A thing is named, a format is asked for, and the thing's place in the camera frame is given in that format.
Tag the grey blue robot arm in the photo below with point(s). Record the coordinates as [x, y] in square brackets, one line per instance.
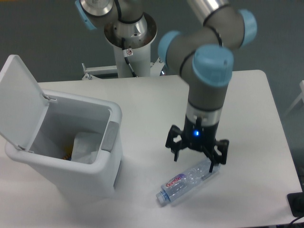
[204, 60]

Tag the colourful trash in can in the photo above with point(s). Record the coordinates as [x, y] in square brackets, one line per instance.
[68, 154]

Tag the black device at edge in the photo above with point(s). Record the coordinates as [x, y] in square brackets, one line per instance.
[296, 203]

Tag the clear plastic water bottle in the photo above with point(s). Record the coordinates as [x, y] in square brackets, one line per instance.
[185, 181]

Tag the white trash can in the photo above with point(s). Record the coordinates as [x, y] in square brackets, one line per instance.
[71, 140]

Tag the white trash can lid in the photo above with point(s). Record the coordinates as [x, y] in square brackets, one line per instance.
[23, 104]

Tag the clear plastic wrapper bag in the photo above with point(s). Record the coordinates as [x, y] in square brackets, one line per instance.
[86, 147]

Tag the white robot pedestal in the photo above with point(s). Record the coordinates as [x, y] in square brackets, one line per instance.
[131, 43]

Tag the white furniture leg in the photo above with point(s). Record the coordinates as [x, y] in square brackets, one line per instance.
[299, 98]

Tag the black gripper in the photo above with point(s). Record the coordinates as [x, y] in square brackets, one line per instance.
[198, 138]

